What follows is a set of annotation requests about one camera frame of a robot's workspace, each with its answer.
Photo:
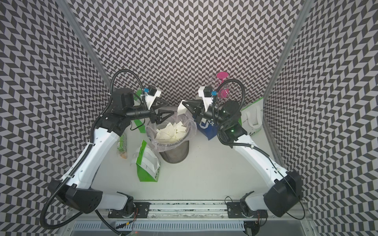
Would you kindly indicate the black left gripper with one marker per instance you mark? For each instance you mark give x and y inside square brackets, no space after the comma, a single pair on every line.
[158,118]

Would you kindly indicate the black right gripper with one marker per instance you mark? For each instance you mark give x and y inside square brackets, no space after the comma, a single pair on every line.
[196,104]

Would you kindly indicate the white receipt piece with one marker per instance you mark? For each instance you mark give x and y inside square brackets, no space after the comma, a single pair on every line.
[181,108]

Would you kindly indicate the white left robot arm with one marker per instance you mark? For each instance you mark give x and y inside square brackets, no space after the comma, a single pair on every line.
[74,189]

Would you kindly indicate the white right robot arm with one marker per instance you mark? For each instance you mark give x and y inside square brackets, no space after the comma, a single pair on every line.
[284,187]

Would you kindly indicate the blue paper bag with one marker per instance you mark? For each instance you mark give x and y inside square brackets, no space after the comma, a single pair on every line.
[207,128]

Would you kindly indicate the clear plastic bin liner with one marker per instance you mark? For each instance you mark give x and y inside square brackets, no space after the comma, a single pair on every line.
[187,121]

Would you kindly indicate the pile of receipt scraps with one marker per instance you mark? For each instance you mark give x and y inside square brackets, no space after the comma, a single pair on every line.
[172,133]

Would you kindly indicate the mesh waste bin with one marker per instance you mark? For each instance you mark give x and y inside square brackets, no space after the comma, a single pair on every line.
[176,155]

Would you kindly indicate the green drink carton pack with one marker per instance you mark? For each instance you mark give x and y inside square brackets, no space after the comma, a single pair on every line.
[122,146]

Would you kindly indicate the white receipt on front bag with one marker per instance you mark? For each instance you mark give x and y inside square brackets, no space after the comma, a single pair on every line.
[150,162]

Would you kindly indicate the green white bag front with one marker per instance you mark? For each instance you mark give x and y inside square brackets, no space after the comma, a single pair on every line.
[142,174]

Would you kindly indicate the green white bag right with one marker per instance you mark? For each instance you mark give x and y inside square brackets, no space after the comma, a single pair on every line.
[252,117]

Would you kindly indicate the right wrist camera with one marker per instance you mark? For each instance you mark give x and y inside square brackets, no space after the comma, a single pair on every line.
[207,94]

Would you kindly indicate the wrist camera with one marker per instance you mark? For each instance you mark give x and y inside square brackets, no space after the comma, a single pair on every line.
[207,94]
[150,94]

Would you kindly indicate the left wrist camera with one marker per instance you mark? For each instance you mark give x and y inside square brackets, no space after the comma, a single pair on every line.
[150,94]

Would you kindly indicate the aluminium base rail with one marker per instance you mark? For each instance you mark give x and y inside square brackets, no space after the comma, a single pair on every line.
[193,218]

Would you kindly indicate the aluminium corner post left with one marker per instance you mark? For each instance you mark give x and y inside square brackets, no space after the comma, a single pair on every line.
[70,17]

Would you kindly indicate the aluminium corner post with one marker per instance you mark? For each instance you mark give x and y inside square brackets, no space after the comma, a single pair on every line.
[298,24]
[70,17]

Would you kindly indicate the aluminium corner post right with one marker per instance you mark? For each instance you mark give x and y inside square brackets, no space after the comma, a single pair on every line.
[298,24]

